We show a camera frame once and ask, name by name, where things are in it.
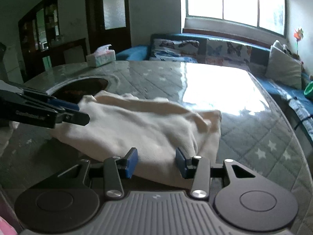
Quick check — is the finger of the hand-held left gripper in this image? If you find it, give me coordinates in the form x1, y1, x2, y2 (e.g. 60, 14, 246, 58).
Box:
23, 88, 81, 112
52, 111, 90, 128

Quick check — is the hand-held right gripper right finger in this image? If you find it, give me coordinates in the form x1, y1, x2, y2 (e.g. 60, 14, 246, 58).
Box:
175, 147, 256, 199

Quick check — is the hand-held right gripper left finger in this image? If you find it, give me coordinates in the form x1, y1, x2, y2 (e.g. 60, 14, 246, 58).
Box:
57, 147, 138, 199

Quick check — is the cream garment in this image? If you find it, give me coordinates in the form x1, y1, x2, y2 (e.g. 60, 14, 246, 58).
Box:
50, 90, 222, 189

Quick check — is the round dark inset cooktop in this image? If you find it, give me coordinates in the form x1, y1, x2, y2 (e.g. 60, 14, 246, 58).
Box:
50, 77, 109, 103

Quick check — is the dark wooden cabinet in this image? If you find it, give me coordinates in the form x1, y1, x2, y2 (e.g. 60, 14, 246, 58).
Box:
18, 0, 87, 84

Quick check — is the tissue box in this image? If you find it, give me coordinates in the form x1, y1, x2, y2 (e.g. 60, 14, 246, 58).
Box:
86, 44, 116, 68

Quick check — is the grey quilted star table cover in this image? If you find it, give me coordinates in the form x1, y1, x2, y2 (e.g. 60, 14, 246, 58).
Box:
0, 60, 311, 201

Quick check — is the dark wooden door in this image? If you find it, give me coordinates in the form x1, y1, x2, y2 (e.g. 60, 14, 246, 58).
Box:
84, 0, 132, 54

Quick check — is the teal sofa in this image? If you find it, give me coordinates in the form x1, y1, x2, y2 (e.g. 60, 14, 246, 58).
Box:
115, 33, 313, 137

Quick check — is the wide butterfly print cushion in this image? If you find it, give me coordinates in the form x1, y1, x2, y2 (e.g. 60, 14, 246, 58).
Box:
149, 39, 200, 63

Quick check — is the pink cloth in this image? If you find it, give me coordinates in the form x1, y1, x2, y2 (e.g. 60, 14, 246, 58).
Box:
0, 215, 19, 235

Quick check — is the square butterfly print cushion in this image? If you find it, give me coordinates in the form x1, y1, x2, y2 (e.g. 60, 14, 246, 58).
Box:
205, 39, 253, 66

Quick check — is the blue patterned sofa throw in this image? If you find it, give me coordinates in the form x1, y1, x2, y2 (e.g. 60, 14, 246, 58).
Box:
266, 80, 313, 142

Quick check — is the grey pillow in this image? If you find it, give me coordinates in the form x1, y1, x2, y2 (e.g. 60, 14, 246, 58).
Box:
264, 45, 302, 90

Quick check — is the black and white plush toy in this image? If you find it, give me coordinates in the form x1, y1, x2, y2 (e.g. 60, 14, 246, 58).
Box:
282, 43, 300, 59

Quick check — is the window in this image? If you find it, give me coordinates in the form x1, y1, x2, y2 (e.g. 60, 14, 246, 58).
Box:
180, 0, 286, 37

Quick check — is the colourful pinwheel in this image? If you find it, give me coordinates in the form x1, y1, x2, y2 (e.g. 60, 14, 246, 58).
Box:
293, 27, 305, 54

